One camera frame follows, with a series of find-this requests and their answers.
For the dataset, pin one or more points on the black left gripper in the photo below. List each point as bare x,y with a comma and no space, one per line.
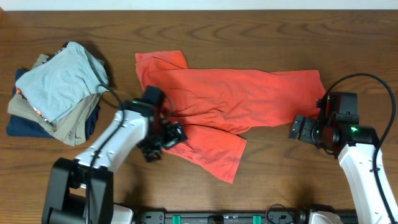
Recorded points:
175,138

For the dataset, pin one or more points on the beige folded garment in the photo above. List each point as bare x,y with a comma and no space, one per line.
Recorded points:
58,99

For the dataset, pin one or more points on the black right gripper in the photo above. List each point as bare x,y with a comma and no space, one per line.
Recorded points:
305,133

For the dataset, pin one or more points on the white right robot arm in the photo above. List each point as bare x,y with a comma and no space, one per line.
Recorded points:
355,147

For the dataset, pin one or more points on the light blue folded garment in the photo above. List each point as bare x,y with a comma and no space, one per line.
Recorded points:
56,87

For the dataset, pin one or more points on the navy blue folded garment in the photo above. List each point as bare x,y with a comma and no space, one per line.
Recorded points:
73,129

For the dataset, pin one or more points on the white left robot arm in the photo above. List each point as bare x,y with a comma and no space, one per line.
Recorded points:
81,190

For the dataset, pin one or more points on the red orange t-shirt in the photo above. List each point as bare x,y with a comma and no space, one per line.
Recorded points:
215,106

